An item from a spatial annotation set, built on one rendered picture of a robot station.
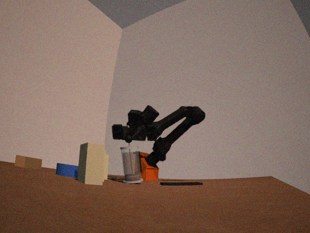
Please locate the french press with black knob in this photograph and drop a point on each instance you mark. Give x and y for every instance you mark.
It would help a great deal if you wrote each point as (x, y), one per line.
(131, 162)

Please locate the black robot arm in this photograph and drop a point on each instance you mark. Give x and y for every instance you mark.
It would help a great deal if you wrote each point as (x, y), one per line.
(194, 115)

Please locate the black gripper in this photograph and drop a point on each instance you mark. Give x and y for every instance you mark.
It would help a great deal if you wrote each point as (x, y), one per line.
(137, 132)

